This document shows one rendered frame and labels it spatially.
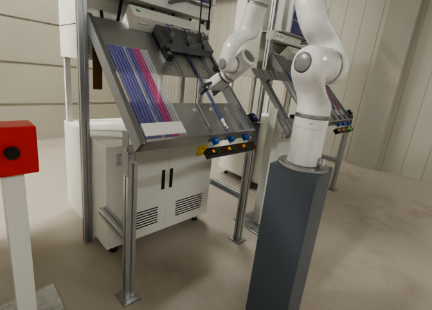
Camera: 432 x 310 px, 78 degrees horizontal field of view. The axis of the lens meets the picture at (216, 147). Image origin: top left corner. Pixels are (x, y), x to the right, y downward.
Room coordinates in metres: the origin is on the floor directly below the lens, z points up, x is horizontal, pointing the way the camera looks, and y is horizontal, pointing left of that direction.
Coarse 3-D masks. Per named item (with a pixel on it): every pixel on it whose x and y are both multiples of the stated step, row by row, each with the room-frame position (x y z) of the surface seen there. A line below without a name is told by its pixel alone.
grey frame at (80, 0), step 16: (80, 0) 1.29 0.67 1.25; (128, 0) 1.49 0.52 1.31; (144, 0) 1.48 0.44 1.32; (160, 0) 1.54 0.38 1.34; (80, 16) 1.29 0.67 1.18; (192, 16) 1.72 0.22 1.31; (80, 32) 1.29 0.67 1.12; (80, 48) 1.29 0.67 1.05; (80, 64) 1.28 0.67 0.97; (80, 80) 1.28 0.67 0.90; (80, 96) 1.28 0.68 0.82; (80, 112) 1.29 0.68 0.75; (80, 128) 1.29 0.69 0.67; (80, 144) 1.30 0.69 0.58; (80, 160) 1.30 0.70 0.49; (128, 192) 0.93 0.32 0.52; (240, 192) 1.48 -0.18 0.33; (128, 208) 0.93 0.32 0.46; (240, 208) 1.47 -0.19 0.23; (128, 224) 0.93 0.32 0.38; (240, 224) 1.46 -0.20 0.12; (128, 240) 0.93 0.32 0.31; (128, 256) 0.94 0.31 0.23; (128, 272) 0.94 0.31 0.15; (128, 288) 0.94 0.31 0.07
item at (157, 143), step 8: (176, 136) 1.06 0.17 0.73; (184, 136) 1.09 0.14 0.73; (192, 136) 1.12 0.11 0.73; (200, 136) 1.15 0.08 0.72; (208, 136) 1.19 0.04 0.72; (216, 136) 1.24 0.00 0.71; (224, 136) 1.29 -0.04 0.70; (240, 136) 1.40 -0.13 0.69; (152, 144) 0.99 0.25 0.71; (160, 144) 1.02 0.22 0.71; (168, 144) 1.06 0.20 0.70; (176, 144) 1.10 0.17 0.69; (184, 144) 1.14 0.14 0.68; (192, 144) 1.18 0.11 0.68
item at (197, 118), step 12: (132, 108) 1.07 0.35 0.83; (180, 108) 1.23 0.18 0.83; (192, 108) 1.28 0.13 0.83; (204, 108) 1.34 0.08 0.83; (228, 108) 1.46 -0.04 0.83; (192, 120) 1.22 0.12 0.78; (204, 120) 1.27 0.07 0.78; (216, 120) 1.32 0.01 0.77; (228, 120) 1.38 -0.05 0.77; (240, 120) 1.45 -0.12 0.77; (192, 132) 1.16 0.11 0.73; (204, 132) 1.21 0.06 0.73
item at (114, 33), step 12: (96, 24) 1.31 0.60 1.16; (108, 24) 1.36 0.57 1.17; (120, 24) 1.41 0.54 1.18; (108, 36) 1.30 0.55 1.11; (120, 36) 1.35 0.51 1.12; (132, 36) 1.41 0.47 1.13; (144, 36) 1.47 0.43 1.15; (144, 48) 1.39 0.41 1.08; (156, 48) 1.45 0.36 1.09; (156, 60) 1.38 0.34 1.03; (180, 60) 1.51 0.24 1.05; (192, 60) 1.58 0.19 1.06; (204, 60) 1.66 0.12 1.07; (168, 72) 1.37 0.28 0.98; (180, 72) 1.43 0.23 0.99; (192, 72) 1.50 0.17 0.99; (204, 72) 1.57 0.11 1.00; (216, 72) 1.65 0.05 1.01
